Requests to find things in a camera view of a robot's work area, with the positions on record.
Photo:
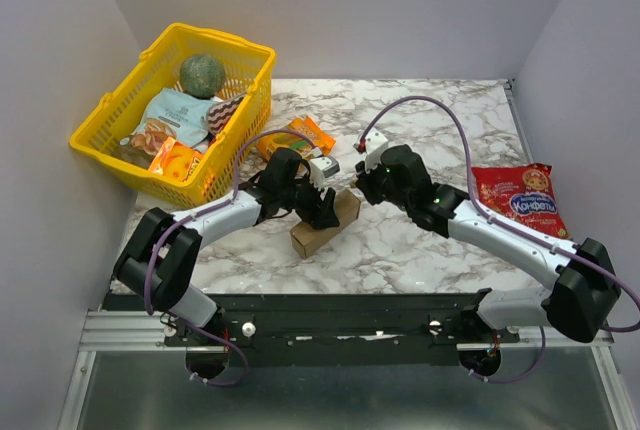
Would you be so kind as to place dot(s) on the aluminium rail frame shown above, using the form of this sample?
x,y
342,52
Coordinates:
x,y
126,378

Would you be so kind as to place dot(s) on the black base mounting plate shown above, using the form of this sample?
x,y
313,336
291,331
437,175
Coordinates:
x,y
345,330

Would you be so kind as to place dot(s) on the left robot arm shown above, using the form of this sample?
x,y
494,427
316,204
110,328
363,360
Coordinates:
x,y
158,260

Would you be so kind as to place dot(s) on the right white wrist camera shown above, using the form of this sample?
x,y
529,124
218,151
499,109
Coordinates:
x,y
372,147

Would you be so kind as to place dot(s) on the orange cheese snack pack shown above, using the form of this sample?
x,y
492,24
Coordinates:
x,y
175,161

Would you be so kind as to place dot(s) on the orange mango candy bag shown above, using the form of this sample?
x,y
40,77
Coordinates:
x,y
309,140

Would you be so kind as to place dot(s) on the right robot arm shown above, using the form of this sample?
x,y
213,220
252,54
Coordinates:
x,y
575,293

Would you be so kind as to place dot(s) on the red candy bag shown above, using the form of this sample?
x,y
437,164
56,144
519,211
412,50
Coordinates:
x,y
524,194

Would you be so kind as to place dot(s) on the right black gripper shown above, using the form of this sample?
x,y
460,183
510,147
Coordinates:
x,y
365,182

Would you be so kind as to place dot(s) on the striped wavy pouch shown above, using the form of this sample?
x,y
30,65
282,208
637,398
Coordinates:
x,y
220,113

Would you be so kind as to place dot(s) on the brown cardboard express box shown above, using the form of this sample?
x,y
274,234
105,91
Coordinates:
x,y
306,241

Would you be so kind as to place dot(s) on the yellow plastic basket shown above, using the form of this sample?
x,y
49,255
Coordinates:
x,y
248,69

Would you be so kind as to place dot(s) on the light blue snack bag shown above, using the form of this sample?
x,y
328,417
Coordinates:
x,y
172,114

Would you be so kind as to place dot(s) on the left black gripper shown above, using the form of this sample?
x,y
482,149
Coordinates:
x,y
321,215

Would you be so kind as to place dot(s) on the green round melon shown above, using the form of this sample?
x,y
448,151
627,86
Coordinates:
x,y
202,76

